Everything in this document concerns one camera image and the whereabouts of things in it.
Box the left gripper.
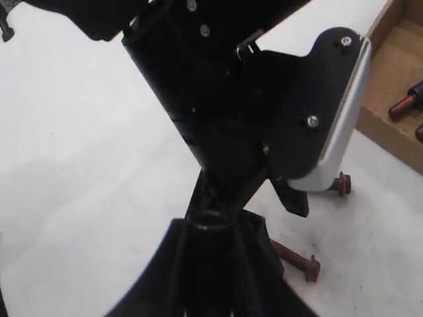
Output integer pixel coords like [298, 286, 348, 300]
[121, 0, 361, 221]

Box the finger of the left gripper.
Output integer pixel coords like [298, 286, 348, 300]
[270, 178, 311, 219]

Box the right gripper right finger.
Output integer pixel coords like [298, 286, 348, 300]
[227, 211, 286, 317]

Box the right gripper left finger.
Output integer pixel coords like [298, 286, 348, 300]
[101, 217, 199, 317]

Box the cardboard box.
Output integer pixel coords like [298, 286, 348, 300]
[354, 0, 423, 147]

